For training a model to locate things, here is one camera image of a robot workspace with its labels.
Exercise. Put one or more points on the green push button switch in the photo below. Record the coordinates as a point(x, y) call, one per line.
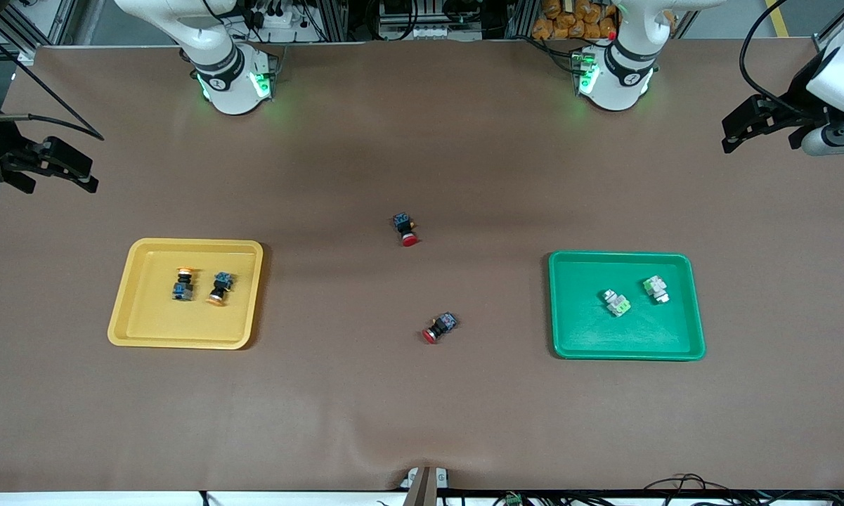
point(616, 303)
point(656, 289)

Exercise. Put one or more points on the white socket strip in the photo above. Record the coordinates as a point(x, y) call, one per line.
point(429, 31)

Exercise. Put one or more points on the aluminium frame profile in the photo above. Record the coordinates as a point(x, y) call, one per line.
point(826, 43)
point(56, 21)

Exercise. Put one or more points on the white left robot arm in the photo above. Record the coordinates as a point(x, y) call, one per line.
point(622, 77)

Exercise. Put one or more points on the yellow plastic tray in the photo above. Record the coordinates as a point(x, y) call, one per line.
point(147, 316)

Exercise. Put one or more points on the yellow push button switch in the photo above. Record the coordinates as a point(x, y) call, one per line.
point(183, 284)
point(220, 288)

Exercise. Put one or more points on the red push button switch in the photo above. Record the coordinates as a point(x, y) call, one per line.
point(441, 327)
point(405, 226)

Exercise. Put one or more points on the aluminium frame post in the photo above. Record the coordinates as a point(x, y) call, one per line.
point(520, 17)
point(336, 17)

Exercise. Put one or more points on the white power strip with plugs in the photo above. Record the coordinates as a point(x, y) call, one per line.
point(281, 20)

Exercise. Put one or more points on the metal table edge bracket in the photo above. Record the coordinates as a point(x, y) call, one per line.
point(425, 488)

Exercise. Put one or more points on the green plastic tray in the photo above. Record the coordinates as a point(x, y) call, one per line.
point(583, 330)

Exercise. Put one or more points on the green terminal connector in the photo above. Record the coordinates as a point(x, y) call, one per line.
point(513, 500)

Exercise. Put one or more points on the orange packet pile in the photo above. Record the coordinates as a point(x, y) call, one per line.
point(569, 17)

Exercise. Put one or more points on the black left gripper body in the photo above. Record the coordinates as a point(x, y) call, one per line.
point(795, 98)

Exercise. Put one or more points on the brown table mat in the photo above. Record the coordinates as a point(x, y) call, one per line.
point(422, 407)

